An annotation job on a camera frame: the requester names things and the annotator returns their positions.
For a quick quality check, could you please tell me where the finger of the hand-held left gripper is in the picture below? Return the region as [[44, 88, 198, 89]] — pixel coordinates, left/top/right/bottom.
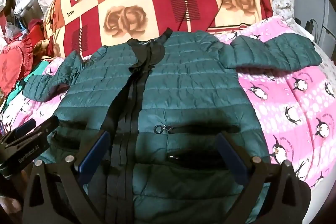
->
[[0, 118, 37, 144], [5, 116, 60, 147]]

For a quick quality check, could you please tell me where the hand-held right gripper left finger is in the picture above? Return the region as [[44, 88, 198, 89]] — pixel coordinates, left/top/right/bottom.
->
[[22, 131, 111, 224]]

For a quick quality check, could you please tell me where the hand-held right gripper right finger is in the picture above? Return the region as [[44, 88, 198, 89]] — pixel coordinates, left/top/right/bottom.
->
[[217, 132, 313, 224]]

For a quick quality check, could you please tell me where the teal quilted puffer jacket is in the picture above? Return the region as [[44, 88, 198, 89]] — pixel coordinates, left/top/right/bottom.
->
[[22, 28, 323, 224]]

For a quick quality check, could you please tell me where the pile of red clothes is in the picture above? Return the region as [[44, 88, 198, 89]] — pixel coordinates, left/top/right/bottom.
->
[[0, 36, 34, 97]]

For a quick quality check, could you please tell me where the green cloth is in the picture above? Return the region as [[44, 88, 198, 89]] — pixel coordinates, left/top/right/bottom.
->
[[5, 61, 50, 107]]

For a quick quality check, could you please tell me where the pink penguin print blanket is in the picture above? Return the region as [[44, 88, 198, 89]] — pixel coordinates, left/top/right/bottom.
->
[[0, 15, 336, 188]]

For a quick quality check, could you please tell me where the brown patterned cloth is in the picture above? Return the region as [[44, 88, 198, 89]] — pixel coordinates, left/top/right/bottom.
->
[[37, 38, 54, 58]]

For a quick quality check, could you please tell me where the red cloth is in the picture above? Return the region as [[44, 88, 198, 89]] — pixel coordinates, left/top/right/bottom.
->
[[26, 18, 53, 52]]

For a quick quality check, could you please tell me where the white plastic bag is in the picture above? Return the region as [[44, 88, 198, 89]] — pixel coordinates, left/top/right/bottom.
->
[[13, 0, 40, 20]]

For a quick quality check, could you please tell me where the black power adapter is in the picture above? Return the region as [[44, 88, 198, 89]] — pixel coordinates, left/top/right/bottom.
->
[[306, 19, 317, 33]]

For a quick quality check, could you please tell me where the rose print checkered quilt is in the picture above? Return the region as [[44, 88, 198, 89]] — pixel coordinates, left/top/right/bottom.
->
[[43, 0, 275, 59]]

